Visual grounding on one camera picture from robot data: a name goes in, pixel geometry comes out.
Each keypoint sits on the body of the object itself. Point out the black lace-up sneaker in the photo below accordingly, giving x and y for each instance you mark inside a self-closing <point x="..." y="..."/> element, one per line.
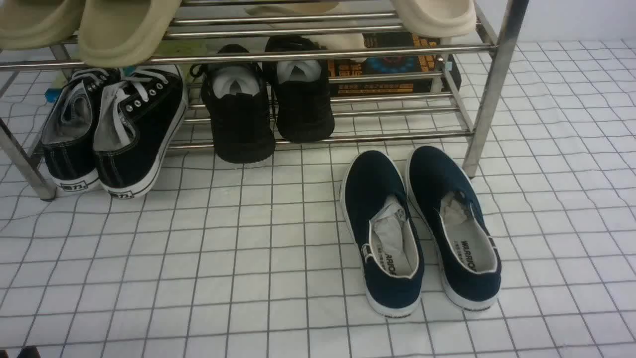
<point x="138" y="118"/>
<point x="68" y="133"/>

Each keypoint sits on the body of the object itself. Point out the navy slip-on shoe, left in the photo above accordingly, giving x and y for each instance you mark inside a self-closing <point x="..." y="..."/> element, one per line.
<point x="375" y="208"/>

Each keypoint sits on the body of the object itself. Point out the navy slip-on shoe, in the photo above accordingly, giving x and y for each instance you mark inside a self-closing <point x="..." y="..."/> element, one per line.
<point x="375" y="208"/>
<point x="443" y="195"/>

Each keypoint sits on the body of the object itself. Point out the black knit shoe, right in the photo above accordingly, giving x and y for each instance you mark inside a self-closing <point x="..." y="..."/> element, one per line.
<point x="302" y="90"/>

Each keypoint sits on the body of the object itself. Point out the black knit shoe, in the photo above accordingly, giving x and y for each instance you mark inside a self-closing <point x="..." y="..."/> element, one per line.
<point x="236" y="97"/>
<point x="302" y="90"/>

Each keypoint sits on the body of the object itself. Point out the black knit shoe, left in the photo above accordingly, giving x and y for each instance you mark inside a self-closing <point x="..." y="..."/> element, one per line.
<point x="236" y="97"/>

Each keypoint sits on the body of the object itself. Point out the silver metal shoe rack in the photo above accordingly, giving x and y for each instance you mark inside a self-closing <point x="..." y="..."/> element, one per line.
<point x="499" y="46"/>

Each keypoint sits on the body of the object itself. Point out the navy slip-on shoe, right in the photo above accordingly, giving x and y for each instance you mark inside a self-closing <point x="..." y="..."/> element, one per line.
<point x="443" y="195"/>

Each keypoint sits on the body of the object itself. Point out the blue object behind rack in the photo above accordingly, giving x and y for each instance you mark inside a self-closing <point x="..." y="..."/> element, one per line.
<point x="52" y="94"/>

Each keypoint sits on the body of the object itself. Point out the black and orange box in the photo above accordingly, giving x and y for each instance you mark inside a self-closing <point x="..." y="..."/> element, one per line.
<point x="392" y="67"/>

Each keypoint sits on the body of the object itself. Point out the beige slipper, right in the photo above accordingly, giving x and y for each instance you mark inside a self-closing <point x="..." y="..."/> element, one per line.
<point x="437" y="18"/>

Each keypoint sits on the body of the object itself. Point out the beige slipper, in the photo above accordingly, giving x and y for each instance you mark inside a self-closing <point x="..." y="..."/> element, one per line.
<point x="437" y="18"/>
<point x="120" y="33"/>
<point x="26" y="24"/>

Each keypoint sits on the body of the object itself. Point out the beige slipper, far left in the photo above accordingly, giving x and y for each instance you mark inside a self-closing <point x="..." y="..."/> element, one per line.
<point x="26" y="24"/>

